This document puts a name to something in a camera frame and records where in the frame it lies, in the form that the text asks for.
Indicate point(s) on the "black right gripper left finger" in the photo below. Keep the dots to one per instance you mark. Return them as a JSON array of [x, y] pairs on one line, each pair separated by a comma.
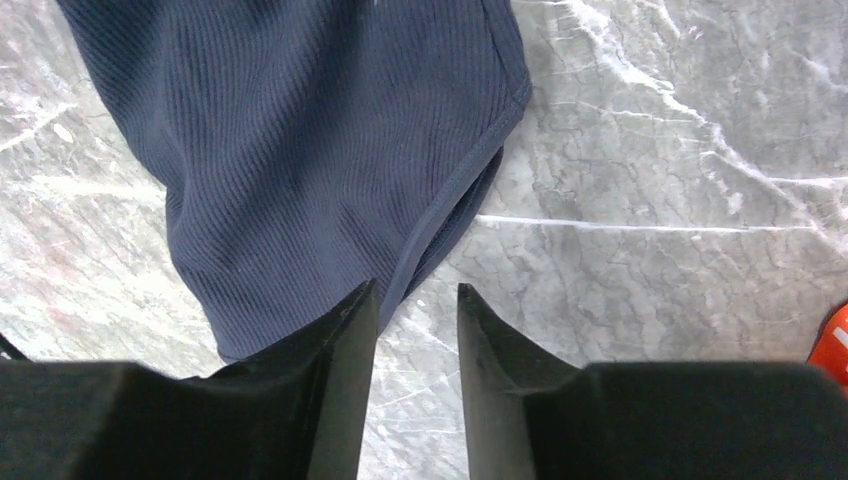
[[294, 410]]

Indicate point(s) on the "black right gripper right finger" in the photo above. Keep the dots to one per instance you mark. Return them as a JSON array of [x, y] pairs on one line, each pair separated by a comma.
[[531, 415]]

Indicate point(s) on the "navy underwear beige waistband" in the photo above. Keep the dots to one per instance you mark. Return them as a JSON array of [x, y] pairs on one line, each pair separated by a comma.
[[307, 146]]

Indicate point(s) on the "orange white garment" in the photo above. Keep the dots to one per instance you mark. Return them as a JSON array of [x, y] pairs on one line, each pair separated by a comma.
[[829, 351]]

